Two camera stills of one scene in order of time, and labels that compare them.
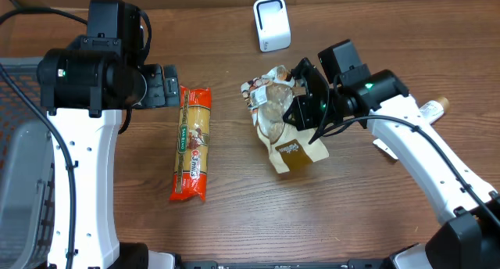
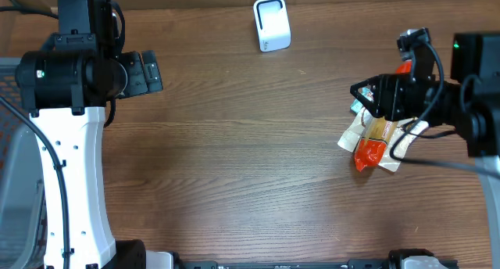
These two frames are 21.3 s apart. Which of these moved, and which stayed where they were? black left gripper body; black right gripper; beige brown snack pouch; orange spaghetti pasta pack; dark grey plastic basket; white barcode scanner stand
Moved: beige brown snack pouch; black left gripper body; black right gripper; orange spaghetti pasta pack
Stayed: white barcode scanner stand; dark grey plastic basket
